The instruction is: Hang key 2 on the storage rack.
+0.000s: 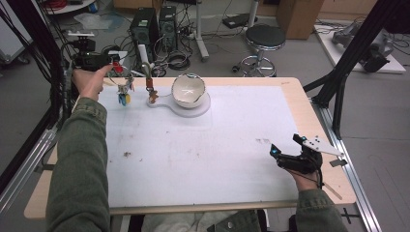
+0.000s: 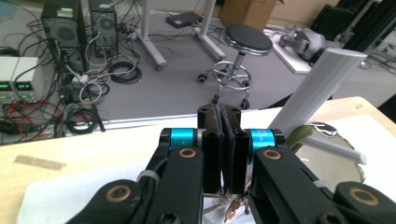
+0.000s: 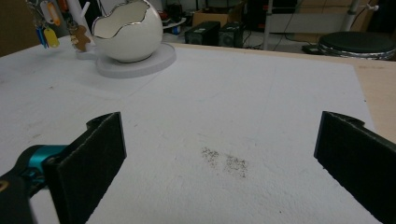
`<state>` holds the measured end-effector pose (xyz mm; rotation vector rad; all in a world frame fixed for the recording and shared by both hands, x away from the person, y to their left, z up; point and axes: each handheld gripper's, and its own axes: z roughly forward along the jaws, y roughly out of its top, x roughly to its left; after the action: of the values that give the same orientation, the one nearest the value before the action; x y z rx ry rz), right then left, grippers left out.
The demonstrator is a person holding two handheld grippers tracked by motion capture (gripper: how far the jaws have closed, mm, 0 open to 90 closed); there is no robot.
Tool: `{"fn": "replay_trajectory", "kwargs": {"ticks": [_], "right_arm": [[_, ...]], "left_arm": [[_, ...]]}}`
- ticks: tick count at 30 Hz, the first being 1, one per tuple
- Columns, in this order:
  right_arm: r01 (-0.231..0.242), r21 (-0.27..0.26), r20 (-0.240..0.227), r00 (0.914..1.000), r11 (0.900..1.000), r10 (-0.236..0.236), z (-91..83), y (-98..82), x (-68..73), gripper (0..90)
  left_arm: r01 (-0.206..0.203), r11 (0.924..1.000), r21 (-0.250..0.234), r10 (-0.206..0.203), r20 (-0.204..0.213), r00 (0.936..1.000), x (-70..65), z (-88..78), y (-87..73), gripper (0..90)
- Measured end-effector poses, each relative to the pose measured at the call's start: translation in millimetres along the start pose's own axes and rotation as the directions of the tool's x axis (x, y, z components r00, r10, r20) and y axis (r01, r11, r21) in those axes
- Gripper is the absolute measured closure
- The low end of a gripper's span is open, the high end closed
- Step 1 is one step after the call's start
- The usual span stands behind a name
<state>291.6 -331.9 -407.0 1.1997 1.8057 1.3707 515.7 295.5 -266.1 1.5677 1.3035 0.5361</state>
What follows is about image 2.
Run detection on black computer tower green label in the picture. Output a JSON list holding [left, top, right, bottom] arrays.
[[41, 0, 89, 73]]

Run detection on aluminium rail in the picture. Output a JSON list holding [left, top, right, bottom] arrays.
[[101, 113, 200, 132]]

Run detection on white-legged desk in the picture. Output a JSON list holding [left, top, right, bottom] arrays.
[[135, 0, 227, 71]]

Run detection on cardboard box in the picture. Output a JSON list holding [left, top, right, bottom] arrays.
[[219, 0, 285, 31]]

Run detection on flat black box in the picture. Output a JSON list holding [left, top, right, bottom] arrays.
[[164, 11, 204, 30]]

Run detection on white bench power supply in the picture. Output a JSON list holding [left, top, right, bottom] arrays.
[[0, 55, 21, 105], [12, 56, 40, 101]]

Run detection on shiny metal object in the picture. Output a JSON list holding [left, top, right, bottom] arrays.
[[203, 191, 251, 224]]

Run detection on white mat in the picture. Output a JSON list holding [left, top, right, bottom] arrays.
[[17, 108, 396, 224]]

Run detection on white egg-shaped bowl silver rim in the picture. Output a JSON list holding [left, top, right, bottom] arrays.
[[293, 121, 366, 191]]

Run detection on black cable coil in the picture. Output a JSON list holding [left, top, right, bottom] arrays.
[[107, 60, 143, 85], [63, 106, 98, 135]]

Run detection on grey and white device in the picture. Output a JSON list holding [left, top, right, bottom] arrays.
[[278, 26, 327, 63]]

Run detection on green object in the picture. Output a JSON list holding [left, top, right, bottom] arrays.
[[285, 124, 314, 153]]

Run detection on red cables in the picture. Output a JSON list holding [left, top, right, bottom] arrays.
[[2, 102, 62, 142]]

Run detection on black metal frame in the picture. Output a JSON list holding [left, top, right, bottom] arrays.
[[341, 0, 396, 53]]

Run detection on white board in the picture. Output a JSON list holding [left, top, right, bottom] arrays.
[[263, 27, 313, 76]]

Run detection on round black stool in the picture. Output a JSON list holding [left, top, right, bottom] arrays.
[[197, 23, 274, 110]]

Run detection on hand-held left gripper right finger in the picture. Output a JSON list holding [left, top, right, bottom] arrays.
[[220, 104, 250, 195]]

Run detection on grey cable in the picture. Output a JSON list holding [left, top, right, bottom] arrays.
[[78, 81, 105, 105]]

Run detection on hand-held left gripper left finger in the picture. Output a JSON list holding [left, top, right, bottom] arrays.
[[197, 104, 225, 194]]

